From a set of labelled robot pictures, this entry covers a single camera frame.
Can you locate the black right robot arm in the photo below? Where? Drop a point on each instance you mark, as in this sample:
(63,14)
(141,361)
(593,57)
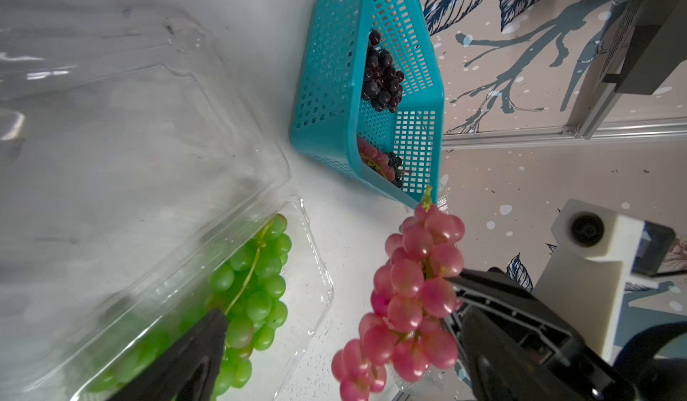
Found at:
(654,378)

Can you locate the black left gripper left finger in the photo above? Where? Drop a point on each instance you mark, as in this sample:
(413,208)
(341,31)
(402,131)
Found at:
(187,370)

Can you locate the green grape bunch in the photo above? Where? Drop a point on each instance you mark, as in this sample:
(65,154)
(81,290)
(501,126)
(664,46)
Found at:
(248,289)

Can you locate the dark purple grape bunch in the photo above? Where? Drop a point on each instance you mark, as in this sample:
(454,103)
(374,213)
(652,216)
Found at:
(382,84)

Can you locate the clear plastic clamshell container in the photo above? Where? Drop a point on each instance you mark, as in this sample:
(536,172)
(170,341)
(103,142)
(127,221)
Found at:
(132,171)

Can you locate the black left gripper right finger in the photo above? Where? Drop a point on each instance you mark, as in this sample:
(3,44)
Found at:
(509,361)

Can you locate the red grape bunch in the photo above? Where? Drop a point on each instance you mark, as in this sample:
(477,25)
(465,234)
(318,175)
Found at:
(411,294)

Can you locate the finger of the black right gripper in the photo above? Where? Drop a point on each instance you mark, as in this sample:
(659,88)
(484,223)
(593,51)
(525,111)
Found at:
(516,312)

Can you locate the teal plastic basket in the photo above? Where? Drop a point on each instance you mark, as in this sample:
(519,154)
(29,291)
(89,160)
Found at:
(330,115)

